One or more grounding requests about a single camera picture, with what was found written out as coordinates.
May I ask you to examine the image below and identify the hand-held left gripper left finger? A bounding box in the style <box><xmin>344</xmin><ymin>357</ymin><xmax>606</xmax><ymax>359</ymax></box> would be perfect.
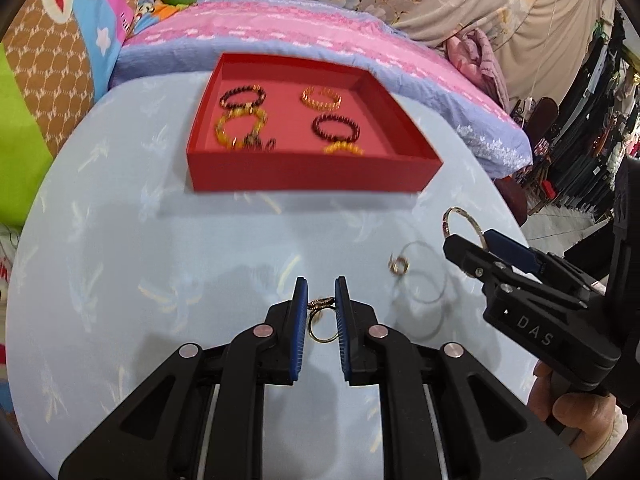
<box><xmin>58</xmin><ymin>276</ymin><xmax>311</xmax><ymax>480</ymax></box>

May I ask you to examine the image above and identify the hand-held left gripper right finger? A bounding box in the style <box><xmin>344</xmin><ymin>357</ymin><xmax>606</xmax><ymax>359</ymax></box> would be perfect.
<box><xmin>334</xmin><ymin>276</ymin><xmax>587</xmax><ymax>480</ymax></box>

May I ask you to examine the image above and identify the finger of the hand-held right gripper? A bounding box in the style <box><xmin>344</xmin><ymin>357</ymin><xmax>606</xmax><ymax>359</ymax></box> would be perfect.
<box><xmin>482</xmin><ymin>229</ymin><xmax>607</xmax><ymax>294</ymax></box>
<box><xmin>442</xmin><ymin>234</ymin><xmax>590</xmax><ymax>312</ymax></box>

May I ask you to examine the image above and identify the gold ring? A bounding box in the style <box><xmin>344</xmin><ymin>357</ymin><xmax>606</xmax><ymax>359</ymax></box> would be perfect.
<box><xmin>305</xmin><ymin>296</ymin><xmax>338</xmax><ymax>343</ymax></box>

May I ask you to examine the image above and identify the thin gold bangle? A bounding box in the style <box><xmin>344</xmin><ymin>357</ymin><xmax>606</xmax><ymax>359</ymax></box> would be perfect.
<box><xmin>442</xmin><ymin>206</ymin><xmax>486</xmax><ymax>278</ymax></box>

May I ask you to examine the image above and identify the red cardboard box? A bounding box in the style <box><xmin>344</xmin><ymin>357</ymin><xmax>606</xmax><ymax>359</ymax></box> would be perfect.
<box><xmin>186</xmin><ymin>52</ymin><xmax>445</xmax><ymax>193</ymax></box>

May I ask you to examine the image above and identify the yellow bead bracelet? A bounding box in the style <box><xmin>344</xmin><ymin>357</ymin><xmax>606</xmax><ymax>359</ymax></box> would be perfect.
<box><xmin>322</xmin><ymin>141</ymin><xmax>365</xmax><ymax>157</ymax></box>

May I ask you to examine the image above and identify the purple bead bracelet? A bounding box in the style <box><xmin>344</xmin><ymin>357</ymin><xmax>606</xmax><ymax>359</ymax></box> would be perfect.
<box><xmin>239</xmin><ymin>134</ymin><xmax>277</xmax><ymax>152</ymax></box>

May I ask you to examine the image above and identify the dark red bead bracelet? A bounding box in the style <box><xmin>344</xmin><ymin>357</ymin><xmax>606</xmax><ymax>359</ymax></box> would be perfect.
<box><xmin>311</xmin><ymin>114</ymin><xmax>361</xmax><ymax>142</ymax></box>

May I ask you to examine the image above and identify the yellow crystal bracelet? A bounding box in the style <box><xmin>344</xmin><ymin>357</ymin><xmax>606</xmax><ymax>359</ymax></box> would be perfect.
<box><xmin>215</xmin><ymin>107</ymin><xmax>268</xmax><ymax>150</ymax></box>

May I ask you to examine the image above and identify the orange bead bracelet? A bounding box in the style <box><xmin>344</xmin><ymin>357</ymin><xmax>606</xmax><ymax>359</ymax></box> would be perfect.
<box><xmin>300</xmin><ymin>86</ymin><xmax>342</xmax><ymax>110</ymax></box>

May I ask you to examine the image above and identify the black bead bracelet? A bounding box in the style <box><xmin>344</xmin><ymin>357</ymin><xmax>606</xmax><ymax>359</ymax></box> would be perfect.
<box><xmin>220</xmin><ymin>85</ymin><xmax>266</xmax><ymax>110</ymax></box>

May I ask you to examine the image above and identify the person's right hand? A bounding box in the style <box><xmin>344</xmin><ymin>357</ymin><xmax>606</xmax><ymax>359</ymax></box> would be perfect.
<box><xmin>527</xmin><ymin>371</ymin><xmax>629</xmax><ymax>461</ymax></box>

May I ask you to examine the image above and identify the dark red chair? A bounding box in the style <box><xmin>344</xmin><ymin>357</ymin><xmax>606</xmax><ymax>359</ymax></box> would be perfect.
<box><xmin>500</xmin><ymin>97</ymin><xmax>558</xmax><ymax>226</ymax></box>

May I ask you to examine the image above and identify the rack of hanging clothes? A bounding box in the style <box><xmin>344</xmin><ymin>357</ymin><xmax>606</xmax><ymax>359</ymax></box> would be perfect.
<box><xmin>545</xmin><ymin>10</ymin><xmax>640</xmax><ymax>221</ymax></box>

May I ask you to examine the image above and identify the pink quilted cloth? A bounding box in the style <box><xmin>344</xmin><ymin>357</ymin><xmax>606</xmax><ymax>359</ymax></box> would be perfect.
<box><xmin>445</xmin><ymin>27</ymin><xmax>511</xmax><ymax>111</ymax></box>

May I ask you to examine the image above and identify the floral bed sheet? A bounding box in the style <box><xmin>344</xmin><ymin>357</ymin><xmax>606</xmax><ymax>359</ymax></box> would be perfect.
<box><xmin>195</xmin><ymin>0</ymin><xmax>616</xmax><ymax>56</ymax></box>

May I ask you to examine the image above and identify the pink purple blanket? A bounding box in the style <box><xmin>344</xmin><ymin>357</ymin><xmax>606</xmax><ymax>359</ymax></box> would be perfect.
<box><xmin>110</xmin><ymin>0</ymin><xmax>533</xmax><ymax>178</ymax></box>

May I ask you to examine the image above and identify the cartoon print pillow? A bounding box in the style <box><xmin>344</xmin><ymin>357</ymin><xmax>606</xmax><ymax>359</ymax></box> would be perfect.
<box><xmin>0</xmin><ymin>0</ymin><xmax>146</xmax><ymax>301</ymax></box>

